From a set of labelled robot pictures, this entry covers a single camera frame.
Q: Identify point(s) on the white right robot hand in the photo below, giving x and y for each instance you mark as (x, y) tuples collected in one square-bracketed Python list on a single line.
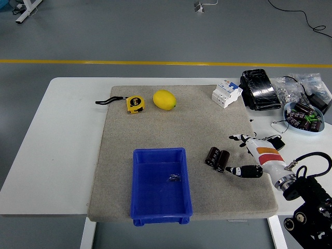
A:
[(267, 155)]

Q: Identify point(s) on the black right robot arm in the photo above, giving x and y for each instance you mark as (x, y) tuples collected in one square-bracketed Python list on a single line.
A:
[(311, 186)]

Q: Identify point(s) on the small black adapter box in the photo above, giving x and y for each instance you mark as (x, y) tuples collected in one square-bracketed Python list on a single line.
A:
[(277, 143)]

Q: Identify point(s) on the blue plastic box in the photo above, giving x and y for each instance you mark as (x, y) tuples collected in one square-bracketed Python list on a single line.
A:
[(159, 192)]

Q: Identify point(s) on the light blue bowl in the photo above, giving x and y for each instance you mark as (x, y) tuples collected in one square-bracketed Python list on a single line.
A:
[(290, 127)]

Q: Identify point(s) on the green small parts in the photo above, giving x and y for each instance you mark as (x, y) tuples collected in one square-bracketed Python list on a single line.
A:
[(310, 118)]

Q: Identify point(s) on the clear bag of metal nuts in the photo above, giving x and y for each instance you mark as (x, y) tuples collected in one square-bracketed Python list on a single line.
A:
[(286, 92)]

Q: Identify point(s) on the black wrapped device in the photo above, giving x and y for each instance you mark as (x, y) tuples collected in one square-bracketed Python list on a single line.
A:
[(260, 89)]

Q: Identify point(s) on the white circuit breaker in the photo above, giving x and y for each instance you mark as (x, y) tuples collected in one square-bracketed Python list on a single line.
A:
[(225, 94)]

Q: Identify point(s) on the large black power adapter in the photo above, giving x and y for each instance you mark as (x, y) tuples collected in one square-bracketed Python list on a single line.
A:
[(318, 102)]

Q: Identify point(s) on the white table leg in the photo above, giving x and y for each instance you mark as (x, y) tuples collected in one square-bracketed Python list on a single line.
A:
[(277, 233), (87, 233)]

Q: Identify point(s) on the clear bag of blue parts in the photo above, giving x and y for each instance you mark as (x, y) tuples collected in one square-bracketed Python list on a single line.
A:
[(315, 83)]

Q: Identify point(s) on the grey-brown mat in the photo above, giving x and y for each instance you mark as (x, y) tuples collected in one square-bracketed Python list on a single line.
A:
[(181, 129)]

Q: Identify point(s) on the small metal screws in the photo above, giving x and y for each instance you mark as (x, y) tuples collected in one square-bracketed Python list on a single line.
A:
[(174, 178)]

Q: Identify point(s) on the yellow lemon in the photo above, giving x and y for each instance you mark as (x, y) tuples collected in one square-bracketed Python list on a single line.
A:
[(164, 99)]

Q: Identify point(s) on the yellow tape measure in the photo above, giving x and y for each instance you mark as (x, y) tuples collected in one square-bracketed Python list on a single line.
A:
[(135, 104)]

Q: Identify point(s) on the silver floor socket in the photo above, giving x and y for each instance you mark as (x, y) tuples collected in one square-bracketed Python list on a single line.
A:
[(199, 7)]

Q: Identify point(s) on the white table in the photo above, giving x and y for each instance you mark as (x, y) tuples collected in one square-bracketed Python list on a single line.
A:
[(64, 142)]

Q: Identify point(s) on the white stand foot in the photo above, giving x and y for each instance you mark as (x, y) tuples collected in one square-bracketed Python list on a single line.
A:
[(26, 11)]

